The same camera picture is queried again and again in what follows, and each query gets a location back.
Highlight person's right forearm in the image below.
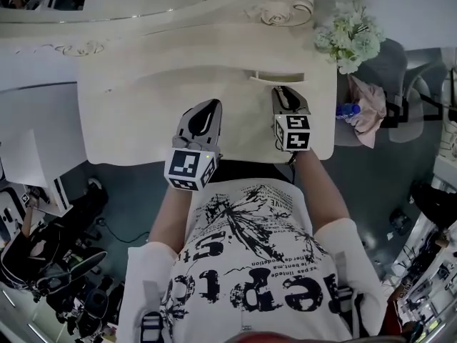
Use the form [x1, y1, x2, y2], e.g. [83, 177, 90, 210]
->
[288, 148, 353, 238]

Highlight person's left forearm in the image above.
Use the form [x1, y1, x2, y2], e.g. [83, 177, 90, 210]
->
[147, 183, 201, 257]

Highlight white green flower bouquet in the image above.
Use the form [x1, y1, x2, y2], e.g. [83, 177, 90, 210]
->
[313, 0, 387, 75]

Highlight person's white printed t-shirt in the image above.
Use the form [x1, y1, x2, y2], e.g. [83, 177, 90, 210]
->
[117, 177, 391, 343]

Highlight grey chair with black armrest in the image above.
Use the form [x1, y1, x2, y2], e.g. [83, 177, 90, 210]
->
[384, 72, 451, 143]

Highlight blue water bottle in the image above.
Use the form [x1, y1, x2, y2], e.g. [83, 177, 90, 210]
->
[335, 102, 362, 121]

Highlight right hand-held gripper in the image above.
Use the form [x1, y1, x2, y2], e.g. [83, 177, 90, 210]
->
[271, 86, 312, 152]

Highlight black bag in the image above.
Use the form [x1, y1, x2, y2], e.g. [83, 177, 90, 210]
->
[408, 181, 457, 229]

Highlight black floor cable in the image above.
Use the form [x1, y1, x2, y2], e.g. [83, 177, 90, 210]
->
[95, 215, 151, 244]

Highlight black office chair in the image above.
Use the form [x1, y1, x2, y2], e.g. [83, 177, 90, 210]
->
[0, 183, 109, 335]

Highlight person's black trousers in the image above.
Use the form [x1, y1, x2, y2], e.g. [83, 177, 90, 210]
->
[209, 160, 296, 186]

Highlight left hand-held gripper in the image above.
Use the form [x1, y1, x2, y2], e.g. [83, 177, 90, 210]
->
[164, 98, 223, 192]

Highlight pink cloth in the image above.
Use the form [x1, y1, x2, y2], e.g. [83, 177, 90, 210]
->
[347, 74, 388, 149]

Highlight white harness strap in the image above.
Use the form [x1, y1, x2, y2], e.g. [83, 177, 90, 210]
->
[141, 279, 166, 343]
[333, 251, 363, 315]

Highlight white dressing table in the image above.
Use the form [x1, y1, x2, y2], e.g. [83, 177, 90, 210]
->
[0, 0, 338, 166]

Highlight black floor device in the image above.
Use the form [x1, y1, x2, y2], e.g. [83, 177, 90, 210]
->
[388, 208, 413, 236]

